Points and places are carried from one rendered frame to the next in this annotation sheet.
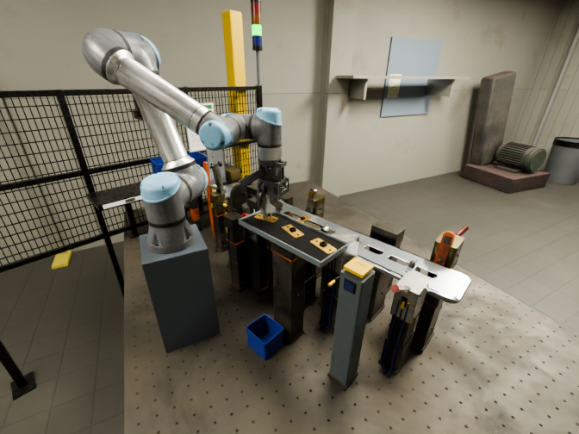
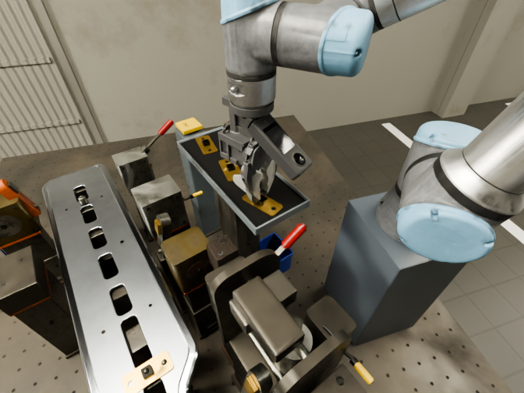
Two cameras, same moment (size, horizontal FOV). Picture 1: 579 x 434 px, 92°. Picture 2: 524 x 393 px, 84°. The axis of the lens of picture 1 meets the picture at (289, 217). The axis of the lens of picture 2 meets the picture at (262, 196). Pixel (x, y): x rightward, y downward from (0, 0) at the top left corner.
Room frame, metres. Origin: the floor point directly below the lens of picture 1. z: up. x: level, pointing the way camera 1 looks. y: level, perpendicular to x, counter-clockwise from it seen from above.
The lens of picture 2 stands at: (1.32, 0.17, 1.58)
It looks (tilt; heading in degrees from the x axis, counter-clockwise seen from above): 43 degrees down; 191
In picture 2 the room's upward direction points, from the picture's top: straight up
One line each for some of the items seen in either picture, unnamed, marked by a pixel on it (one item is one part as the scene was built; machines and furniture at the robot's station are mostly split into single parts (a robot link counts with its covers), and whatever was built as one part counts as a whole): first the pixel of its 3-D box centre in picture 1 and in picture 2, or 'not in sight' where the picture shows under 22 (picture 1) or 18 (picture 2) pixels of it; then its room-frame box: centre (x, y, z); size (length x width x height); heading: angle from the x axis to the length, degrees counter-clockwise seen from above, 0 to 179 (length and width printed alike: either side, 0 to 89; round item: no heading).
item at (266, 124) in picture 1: (268, 127); (252, 30); (0.89, 0.07, 1.48); 0.09 x 0.08 x 0.11; 77
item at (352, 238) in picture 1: (335, 285); (178, 240); (0.84, -0.18, 0.90); 0.13 x 0.08 x 0.41; 137
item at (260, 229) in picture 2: (289, 232); (235, 170); (0.80, 0.00, 1.16); 0.37 x 0.14 x 0.02; 47
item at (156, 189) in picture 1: (164, 196); (442, 162); (0.84, 0.40, 1.27); 0.13 x 0.12 x 0.14; 167
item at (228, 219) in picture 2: (289, 288); (240, 233); (0.80, 0.00, 0.92); 0.10 x 0.08 x 0.45; 47
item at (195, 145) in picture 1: (201, 127); not in sight; (1.97, 0.61, 1.30); 0.23 x 0.02 x 0.31; 137
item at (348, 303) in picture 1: (349, 328); (200, 186); (0.62, -0.19, 0.92); 0.08 x 0.08 x 0.44; 47
